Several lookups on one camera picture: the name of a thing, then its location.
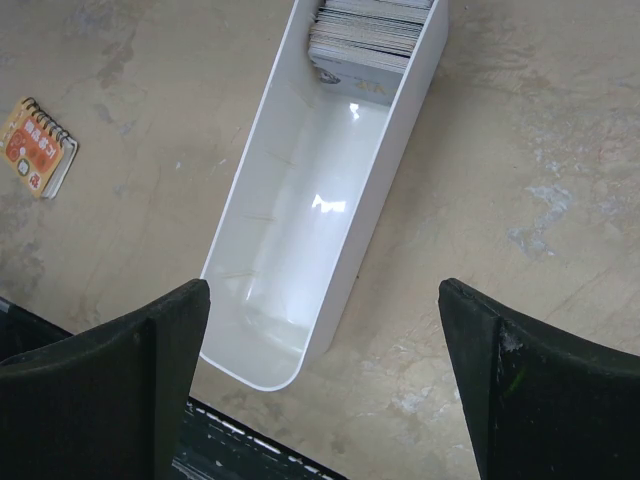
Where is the orange spiral notepad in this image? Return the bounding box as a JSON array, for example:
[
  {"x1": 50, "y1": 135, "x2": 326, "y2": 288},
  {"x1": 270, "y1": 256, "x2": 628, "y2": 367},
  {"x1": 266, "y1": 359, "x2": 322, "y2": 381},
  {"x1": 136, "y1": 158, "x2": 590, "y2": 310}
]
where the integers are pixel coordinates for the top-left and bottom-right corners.
[{"x1": 1, "y1": 97, "x2": 79, "y2": 199}]

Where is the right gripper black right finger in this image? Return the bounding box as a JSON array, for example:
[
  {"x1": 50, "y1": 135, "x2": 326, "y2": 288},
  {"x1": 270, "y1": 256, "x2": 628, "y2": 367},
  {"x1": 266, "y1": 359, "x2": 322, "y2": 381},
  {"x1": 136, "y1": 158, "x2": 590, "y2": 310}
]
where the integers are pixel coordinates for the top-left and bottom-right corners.
[{"x1": 438, "y1": 278, "x2": 639, "y2": 479}]

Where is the stack of cards in tray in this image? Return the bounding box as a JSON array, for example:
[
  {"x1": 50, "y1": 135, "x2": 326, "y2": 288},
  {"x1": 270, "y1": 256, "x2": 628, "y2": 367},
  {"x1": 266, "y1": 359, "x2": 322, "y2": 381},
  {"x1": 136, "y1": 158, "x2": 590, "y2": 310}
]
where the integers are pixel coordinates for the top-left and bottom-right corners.
[{"x1": 308, "y1": 1, "x2": 433, "y2": 73}]

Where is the white plastic card tray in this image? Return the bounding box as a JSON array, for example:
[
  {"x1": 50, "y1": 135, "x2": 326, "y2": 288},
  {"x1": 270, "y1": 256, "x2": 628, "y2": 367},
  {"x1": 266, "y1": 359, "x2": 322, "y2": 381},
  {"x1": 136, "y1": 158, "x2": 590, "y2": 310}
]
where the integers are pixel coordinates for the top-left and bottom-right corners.
[{"x1": 201, "y1": 1, "x2": 449, "y2": 392}]

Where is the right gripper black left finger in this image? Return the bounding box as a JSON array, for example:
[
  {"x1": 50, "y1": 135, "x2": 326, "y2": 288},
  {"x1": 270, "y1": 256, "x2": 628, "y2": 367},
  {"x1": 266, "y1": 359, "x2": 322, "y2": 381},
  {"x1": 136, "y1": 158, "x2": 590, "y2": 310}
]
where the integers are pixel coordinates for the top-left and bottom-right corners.
[{"x1": 1, "y1": 279, "x2": 210, "y2": 479}]

